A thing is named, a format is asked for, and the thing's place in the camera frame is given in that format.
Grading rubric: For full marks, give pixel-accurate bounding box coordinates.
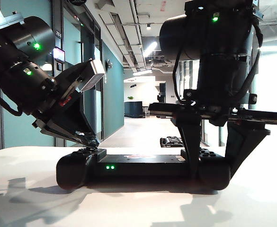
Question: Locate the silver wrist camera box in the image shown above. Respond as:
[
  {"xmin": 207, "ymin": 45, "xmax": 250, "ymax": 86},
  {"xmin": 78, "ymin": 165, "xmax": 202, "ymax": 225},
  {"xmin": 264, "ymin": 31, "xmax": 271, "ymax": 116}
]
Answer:
[{"xmin": 76, "ymin": 59, "xmax": 105, "ymax": 93}]

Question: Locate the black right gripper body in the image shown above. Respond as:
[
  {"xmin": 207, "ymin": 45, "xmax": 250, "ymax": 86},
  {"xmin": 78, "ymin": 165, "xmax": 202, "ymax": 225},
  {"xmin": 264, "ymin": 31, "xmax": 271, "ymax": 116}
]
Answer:
[{"xmin": 148, "ymin": 88, "xmax": 277, "ymax": 126}]

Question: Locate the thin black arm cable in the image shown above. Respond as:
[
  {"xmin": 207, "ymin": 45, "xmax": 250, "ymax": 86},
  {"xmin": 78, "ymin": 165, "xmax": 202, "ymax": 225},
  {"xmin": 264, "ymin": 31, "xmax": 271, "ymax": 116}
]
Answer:
[{"xmin": 172, "ymin": 41, "xmax": 185, "ymax": 104}]

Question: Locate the long white ceiling light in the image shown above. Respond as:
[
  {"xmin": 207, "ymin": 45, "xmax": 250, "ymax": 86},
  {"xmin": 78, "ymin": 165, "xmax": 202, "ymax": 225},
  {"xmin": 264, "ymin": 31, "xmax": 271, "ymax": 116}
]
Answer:
[
  {"xmin": 143, "ymin": 42, "xmax": 158, "ymax": 57},
  {"xmin": 133, "ymin": 69, "xmax": 153, "ymax": 76}
]

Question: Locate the dark counter with white top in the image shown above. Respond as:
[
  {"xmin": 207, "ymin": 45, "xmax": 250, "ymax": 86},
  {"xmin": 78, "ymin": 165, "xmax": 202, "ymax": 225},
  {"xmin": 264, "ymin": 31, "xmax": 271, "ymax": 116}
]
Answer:
[{"xmin": 124, "ymin": 101, "xmax": 143, "ymax": 119}]

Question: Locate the thick braided arm cable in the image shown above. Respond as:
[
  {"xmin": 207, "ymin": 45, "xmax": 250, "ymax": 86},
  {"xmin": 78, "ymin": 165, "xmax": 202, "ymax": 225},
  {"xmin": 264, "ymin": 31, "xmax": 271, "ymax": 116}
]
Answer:
[{"xmin": 243, "ymin": 13, "xmax": 264, "ymax": 95}]

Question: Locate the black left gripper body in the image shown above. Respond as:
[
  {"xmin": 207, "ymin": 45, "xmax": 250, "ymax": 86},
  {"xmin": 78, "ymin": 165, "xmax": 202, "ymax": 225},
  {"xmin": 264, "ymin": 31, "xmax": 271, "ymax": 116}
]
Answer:
[{"xmin": 33, "ymin": 62, "xmax": 90, "ymax": 127}]

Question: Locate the tall black machine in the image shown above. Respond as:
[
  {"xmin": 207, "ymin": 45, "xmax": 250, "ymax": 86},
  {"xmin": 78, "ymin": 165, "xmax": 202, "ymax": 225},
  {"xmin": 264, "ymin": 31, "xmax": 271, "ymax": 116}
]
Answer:
[{"xmin": 156, "ymin": 82, "xmax": 167, "ymax": 103}]

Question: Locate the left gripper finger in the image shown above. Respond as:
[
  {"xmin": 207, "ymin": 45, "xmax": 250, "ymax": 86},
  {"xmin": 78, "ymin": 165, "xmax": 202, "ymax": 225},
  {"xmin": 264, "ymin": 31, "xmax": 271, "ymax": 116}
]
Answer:
[
  {"xmin": 54, "ymin": 94, "xmax": 100, "ymax": 148},
  {"xmin": 39, "ymin": 122, "xmax": 91, "ymax": 146}
]

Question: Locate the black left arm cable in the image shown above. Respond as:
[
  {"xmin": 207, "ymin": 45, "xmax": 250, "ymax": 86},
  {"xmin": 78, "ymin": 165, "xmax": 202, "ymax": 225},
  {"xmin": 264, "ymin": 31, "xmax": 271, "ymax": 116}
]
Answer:
[{"xmin": 0, "ymin": 81, "xmax": 23, "ymax": 116}]

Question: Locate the glowing door display panel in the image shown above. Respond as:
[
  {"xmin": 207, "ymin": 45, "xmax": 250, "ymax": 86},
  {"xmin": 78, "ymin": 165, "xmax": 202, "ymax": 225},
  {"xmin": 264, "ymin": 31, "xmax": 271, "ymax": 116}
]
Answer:
[{"xmin": 53, "ymin": 47, "xmax": 66, "ymax": 62}]

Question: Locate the black remote control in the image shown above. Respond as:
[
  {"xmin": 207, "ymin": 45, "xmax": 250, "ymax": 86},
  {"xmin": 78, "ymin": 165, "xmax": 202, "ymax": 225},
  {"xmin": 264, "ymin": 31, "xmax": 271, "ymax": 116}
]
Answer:
[{"xmin": 56, "ymin": 148, "xmax": 231, "ymax": 191}]

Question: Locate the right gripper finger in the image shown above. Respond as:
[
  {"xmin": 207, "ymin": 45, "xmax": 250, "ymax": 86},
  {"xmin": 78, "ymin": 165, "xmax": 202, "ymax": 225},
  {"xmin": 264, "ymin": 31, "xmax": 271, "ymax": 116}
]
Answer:
[
  {"xmin": 170, "ymin": 117, "xmax": 202, "ymax": 178},
  {"xmin": 224, "ymin": 122, "xmax": 271, "ymax": 177}
]

